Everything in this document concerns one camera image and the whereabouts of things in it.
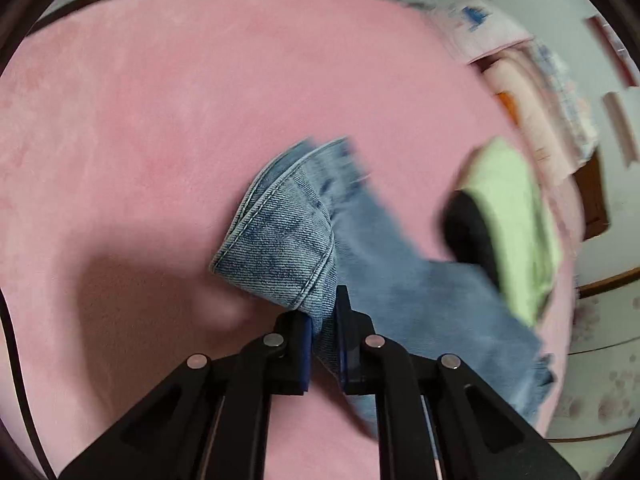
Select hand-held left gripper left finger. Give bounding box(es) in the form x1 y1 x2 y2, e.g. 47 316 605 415
59 312 313 480

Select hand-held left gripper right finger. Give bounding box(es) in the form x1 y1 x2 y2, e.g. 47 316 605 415
335 285 581 480

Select blue denim jeans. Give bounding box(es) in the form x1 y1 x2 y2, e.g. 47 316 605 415
209 135 557 441

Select person's right forearm green sleeve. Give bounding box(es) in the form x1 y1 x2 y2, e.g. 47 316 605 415
462 137 563 328

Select brown wooden headboard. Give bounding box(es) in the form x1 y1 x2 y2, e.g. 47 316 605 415
574 152 610 241

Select folded pink quilt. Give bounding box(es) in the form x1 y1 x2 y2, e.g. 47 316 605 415
482 50 581 183

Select folded pastel plaid blanket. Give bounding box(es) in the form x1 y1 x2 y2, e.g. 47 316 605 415
527 40 598 163

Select white pillow blue bag print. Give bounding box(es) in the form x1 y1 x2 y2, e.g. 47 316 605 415
440 0 533 63

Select pink bed sheet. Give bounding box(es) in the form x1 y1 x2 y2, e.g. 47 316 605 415
0 0 586 480

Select wooden wall shelf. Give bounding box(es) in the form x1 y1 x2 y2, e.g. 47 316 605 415
586 14 640 87
601 91 640 167

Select black cable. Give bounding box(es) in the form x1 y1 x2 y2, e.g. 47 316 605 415
0 287 57 480

